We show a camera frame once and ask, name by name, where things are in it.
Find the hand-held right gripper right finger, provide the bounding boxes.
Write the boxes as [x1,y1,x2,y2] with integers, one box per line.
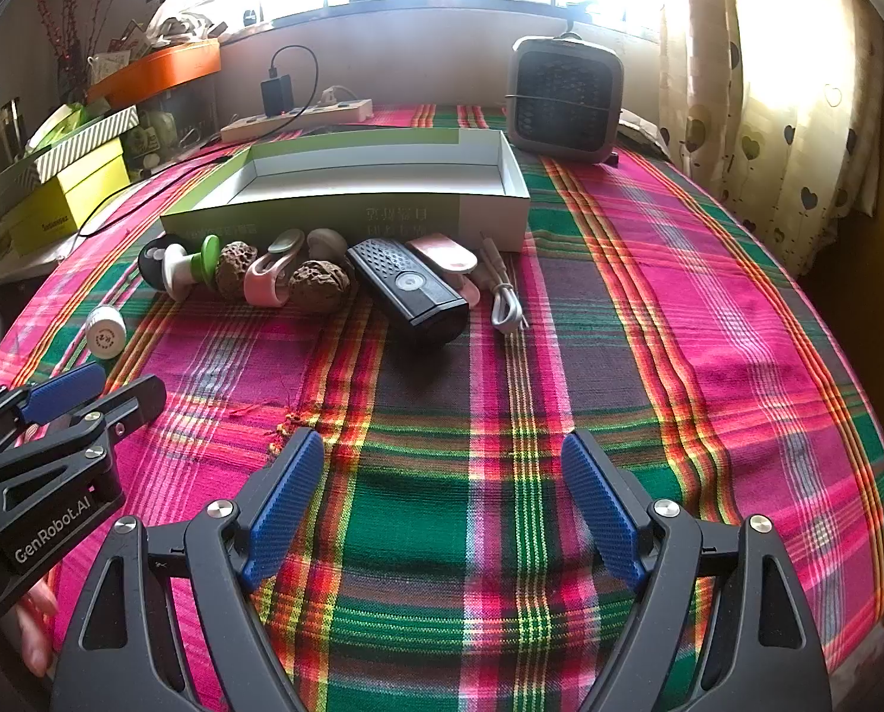
[561,428,835,712]

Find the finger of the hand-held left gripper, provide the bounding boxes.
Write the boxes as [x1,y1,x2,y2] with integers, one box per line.
[0,363,107,453]
[0,374,168,504]

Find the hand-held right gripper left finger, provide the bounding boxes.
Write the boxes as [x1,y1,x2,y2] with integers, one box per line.
[49,428,326,712]

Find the small white round cap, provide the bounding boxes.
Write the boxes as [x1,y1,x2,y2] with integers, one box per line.
[86,306,126,358]

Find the black round gadget white dots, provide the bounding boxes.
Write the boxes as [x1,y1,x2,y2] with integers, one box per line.
[138,237,187,290]

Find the green and white spool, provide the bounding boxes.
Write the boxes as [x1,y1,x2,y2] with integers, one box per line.
[164,235,221,303]

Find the brown walnut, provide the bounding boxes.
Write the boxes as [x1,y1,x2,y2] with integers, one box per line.
[288,259,352,307]
[215,241,254,301]

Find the pink clip with grey pad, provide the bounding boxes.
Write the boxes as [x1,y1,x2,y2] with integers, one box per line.
[244,228,306,309]

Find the white cable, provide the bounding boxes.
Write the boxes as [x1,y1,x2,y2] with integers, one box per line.
[479,237,530,335]

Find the black rectangular device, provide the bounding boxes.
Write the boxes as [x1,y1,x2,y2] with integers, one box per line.
[345,237,469,346]

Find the beige mushroom-shaped knob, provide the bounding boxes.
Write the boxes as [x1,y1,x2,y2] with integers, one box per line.
[304,228,350,268]

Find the green and white cardboard box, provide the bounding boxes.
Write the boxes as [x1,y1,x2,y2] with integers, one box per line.
[158,128,532,253]

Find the pink case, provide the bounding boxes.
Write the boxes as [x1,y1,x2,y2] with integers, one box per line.
[405,232,482,305]

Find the person's left hand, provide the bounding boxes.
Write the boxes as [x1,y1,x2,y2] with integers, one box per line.
[13,582,59,678]

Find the plaid cloth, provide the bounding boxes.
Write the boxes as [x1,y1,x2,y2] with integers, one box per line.
[0,100,884,712]

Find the yellow box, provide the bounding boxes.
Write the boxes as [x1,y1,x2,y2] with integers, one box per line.
[0,135,132,253]

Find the striped box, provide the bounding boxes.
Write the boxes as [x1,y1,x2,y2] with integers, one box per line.
[0,105,141,186]

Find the pale green jar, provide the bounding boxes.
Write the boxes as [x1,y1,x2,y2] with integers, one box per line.
[141,111,181,162]

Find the green paper pack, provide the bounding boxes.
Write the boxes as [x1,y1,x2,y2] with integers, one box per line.
[30,102,109,153]

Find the beige power strip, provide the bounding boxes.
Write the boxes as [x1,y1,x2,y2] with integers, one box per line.
[221,98,375,144]

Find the orange box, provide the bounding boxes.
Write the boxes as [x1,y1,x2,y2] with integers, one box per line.
[86,40,222,109]

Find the black charger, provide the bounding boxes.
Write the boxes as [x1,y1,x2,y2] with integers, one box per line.
[262,74,295,117]

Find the dried red berry branches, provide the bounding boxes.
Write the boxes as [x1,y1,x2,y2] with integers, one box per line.
[30,0,117,90]

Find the grey flat object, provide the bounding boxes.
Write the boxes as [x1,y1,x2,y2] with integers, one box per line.
[620,115,669,157]

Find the white crumpled bag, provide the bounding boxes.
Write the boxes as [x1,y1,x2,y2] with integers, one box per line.
[145,0,217,46]

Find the grey space heater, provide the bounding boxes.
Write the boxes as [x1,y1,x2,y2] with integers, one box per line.
[503,33,625,166]

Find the heart-print curtain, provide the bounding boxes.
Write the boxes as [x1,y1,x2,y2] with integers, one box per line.
[660,0,884,275]

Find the black charger cable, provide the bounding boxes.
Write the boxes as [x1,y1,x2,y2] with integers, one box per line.
[77,44,317,239]

